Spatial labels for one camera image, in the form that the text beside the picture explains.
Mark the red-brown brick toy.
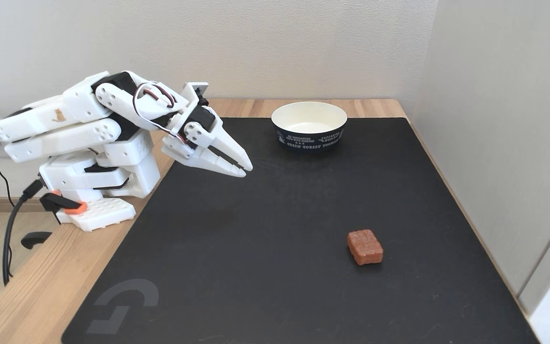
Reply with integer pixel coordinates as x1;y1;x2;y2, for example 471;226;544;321
347;229;384;266

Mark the white and navy paper bowl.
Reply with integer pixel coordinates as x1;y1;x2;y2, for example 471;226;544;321
271;101;348;152

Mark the black desk mat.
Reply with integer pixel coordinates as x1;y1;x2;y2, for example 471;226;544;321
61;117;541;344

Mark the black and orange clamp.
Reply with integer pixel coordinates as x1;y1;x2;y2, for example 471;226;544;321
21;191;88;250

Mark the red white black servo cable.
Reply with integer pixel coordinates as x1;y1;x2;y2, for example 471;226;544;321
132;82;189;145

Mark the thick black cable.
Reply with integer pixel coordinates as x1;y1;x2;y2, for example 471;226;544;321
2;180;44;287

